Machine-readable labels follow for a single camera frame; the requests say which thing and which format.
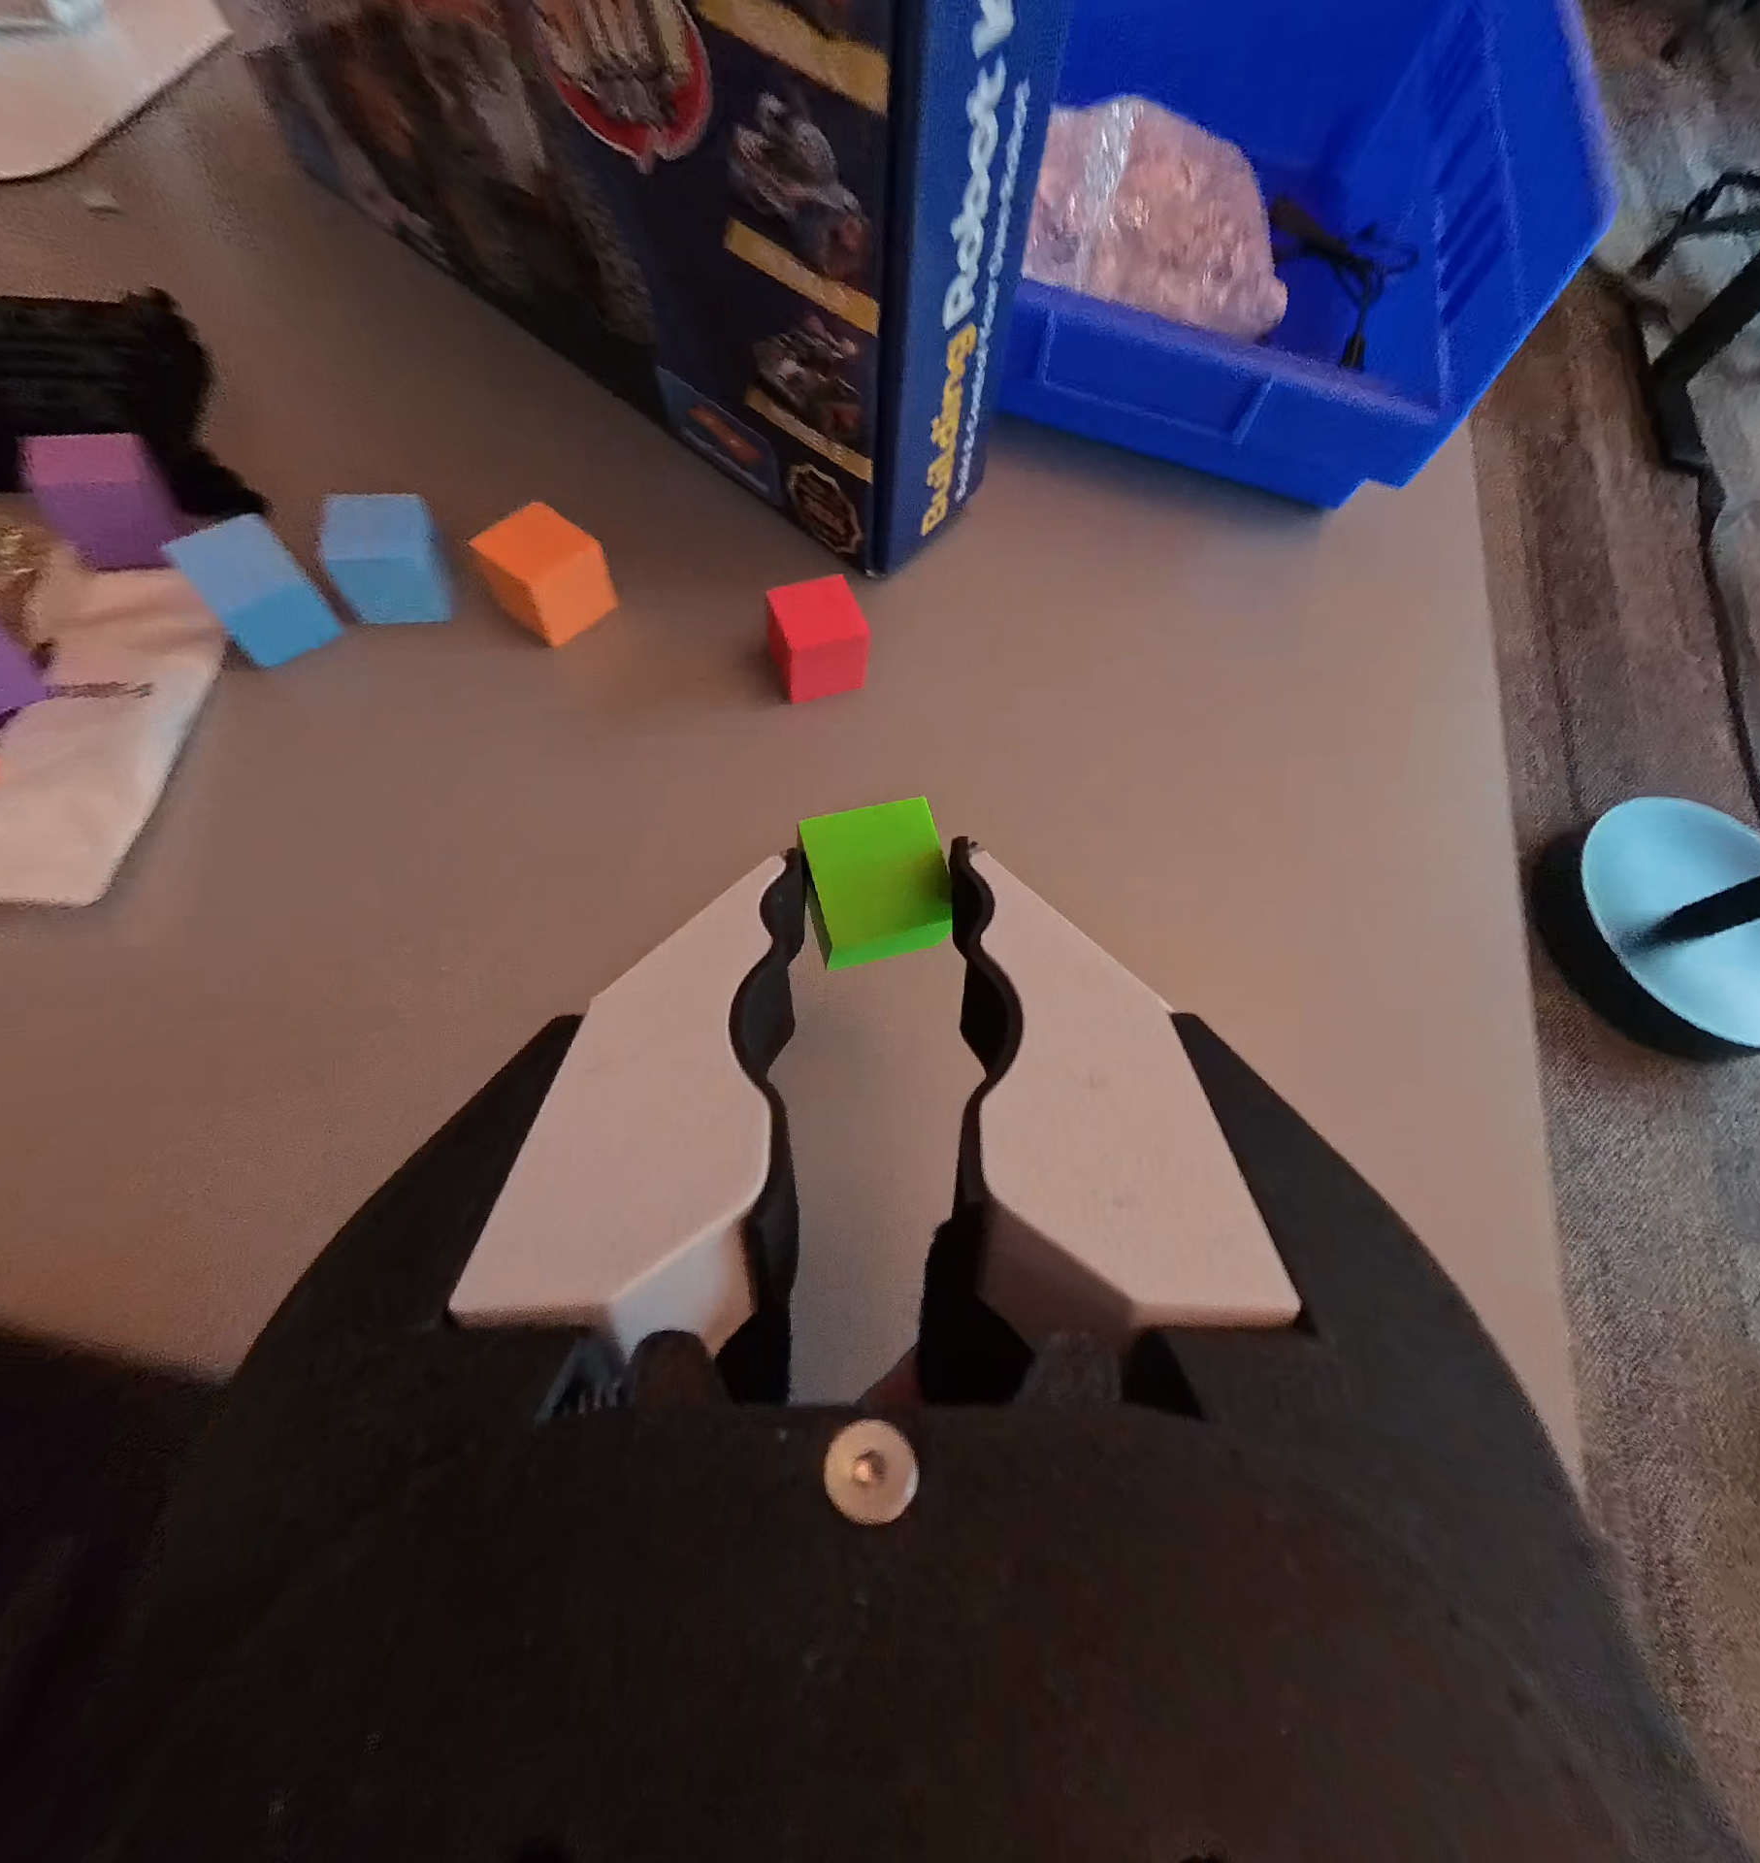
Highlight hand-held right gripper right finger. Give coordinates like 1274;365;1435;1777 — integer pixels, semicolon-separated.
916;843;1304;1407

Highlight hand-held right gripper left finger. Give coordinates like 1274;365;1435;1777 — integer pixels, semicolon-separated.
448;851;809;1407

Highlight green foam cube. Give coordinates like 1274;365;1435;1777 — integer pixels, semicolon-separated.
798;798;958;974

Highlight red foam cube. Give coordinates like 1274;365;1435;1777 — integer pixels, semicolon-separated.
765;574;871;704

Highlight orange foam cube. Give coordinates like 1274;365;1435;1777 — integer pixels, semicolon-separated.
468;501;620;647

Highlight blue foam cube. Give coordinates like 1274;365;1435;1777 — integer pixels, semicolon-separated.
165;513;347;671
317;492;454;629

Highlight black pole with round base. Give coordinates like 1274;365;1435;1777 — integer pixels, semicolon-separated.
1536;798;1760;1057

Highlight clear plastic parts bag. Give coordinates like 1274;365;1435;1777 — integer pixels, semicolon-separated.
0;510;228;909

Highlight blue plastic bin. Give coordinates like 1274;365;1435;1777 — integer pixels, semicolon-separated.
994;0;1623;510

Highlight blue robot kit box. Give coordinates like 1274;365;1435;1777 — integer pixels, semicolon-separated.
247;0;1071;576

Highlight bubble wrap bundle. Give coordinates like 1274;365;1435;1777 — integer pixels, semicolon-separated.
1027;94;1290;342

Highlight black perforated building plate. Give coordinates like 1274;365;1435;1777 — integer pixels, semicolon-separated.
0;289;264;520

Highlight black table leg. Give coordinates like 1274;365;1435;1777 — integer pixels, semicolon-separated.
1637;166;1760;483

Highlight white booklet stand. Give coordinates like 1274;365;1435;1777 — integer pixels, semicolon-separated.
0;0;233;183

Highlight black cable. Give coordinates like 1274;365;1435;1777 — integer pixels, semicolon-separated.
1265;198;1421;373

